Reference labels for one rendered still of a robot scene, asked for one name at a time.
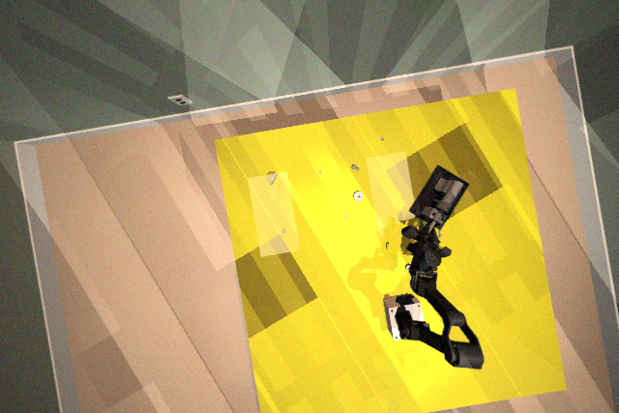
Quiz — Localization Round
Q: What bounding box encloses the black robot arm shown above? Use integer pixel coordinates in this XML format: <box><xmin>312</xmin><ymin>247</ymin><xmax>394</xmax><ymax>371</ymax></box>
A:
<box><xmin>395</xmin><ymin>250</ymin><xmax>485</xmax><ymax>370</ymax></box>

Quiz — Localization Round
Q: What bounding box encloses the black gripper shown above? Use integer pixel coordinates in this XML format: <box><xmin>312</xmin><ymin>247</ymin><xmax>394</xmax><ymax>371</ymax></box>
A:
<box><xmin>401</xmin><ymin>222</ymin><xmax>452</xmax><ymax>258</ymax></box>

